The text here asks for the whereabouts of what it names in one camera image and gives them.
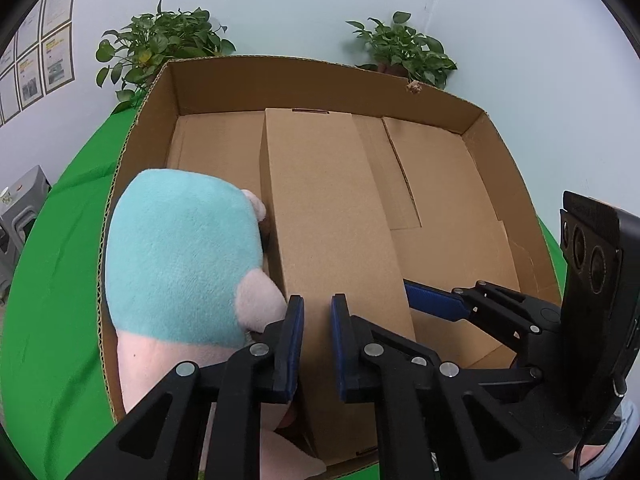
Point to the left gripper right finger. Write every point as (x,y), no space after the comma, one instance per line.
(433,419)

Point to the large cardboard box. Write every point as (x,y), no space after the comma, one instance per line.
(367,183)

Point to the potted green plant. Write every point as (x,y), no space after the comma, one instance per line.
(131,57)
(398,49)

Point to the teal pink plush toy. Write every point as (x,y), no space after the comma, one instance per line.
(183,277)

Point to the left potted green plant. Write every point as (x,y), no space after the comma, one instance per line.
(131,57)

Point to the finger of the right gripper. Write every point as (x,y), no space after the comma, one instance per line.
(441,304)

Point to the green table cloth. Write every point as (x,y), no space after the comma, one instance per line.
(55,309)

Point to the right potted green plant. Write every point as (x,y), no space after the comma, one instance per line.
(398,49)

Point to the framed wall certificates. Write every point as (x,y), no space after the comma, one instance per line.
(39,58)

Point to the grey machine at left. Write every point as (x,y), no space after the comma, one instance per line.
(21,202)

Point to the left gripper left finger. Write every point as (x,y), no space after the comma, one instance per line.
(204,422)

